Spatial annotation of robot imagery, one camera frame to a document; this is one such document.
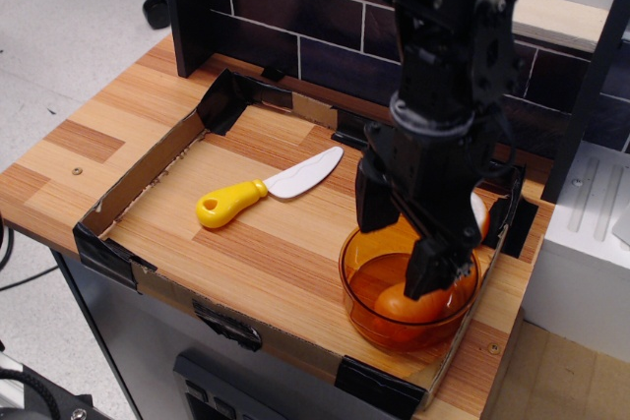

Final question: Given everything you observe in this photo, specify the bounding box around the black metal bracket with screw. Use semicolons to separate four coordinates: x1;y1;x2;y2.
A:
1;368;107;419

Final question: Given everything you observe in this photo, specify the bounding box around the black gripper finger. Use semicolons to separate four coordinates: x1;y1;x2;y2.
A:
355;158;400;233
404;237;459;300

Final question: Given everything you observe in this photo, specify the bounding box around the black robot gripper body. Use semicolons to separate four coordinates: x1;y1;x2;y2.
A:
361;119;493;278

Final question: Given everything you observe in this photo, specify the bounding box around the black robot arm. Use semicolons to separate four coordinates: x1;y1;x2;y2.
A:
355;0;521;300

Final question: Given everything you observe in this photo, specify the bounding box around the transparent orange plastic pot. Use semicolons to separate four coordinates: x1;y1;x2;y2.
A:
339;217;480;352

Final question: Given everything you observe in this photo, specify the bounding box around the yellow handled white toy knife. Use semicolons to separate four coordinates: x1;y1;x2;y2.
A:
195;147;345;229

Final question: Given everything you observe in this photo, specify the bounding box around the white toy food slice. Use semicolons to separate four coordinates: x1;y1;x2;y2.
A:
471;192;490;242

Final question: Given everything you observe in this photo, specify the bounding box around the black floor cable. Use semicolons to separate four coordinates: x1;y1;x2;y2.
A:
0;222;60;292

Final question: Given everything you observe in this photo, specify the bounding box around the taped cardboard fence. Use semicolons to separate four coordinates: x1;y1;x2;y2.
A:
71;71;529;419

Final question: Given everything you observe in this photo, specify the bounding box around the white block with grooves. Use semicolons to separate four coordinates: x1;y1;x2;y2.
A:
523;142;629;361

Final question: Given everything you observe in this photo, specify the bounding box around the orange plastic toy carrot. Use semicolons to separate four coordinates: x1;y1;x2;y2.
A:
374;282;451;324

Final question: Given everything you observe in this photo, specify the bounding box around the black brick pattern backsplash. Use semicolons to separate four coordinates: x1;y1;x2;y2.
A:
169;0;606;158

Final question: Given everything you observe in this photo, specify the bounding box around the black caster wheel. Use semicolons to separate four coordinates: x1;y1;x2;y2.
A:
142;0;170;30

